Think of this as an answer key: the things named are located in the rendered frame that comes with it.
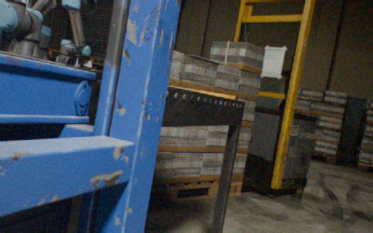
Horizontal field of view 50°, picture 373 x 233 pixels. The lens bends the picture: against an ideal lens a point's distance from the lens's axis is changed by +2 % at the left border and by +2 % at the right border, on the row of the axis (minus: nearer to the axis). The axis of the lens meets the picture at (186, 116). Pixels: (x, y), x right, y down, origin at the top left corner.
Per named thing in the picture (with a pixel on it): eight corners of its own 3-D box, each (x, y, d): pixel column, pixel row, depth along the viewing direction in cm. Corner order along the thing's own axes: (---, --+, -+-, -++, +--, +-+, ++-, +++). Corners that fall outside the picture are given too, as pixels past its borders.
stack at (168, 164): (69, 193, 264) (88, 71, 260) (187, 184, 349) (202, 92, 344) (101, 212, 238) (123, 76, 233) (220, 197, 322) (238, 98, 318)
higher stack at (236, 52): (186, 184, 348) (211, 40, 341) (208, 183, 370) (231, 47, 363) (219, 197, 322) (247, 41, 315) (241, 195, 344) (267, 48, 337)
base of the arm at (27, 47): (2, 55, 177) (6, 33, 176) (9, 57, 191) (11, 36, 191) (39, 62, 181) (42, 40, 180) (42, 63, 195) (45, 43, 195)
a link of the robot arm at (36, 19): (45, 43, 190) (49, 14, 190) (29, 37, 177) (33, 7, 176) (22, 39, 192) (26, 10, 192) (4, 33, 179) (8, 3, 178)
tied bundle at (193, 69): (152, 83, 301) (157, 53, 300) (179, 88, 322) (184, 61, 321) (187, 88, 275) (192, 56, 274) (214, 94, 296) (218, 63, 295)
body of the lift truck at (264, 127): (220, 177, 408) (233, 102, 404) (250, 175, 448) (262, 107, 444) (278, 197, 361) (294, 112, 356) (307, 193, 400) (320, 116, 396)
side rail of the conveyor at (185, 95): (231, 123, 199) (235, 100, 198) (242, 125, 197) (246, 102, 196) (44, 124, 75) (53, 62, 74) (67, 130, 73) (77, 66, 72)
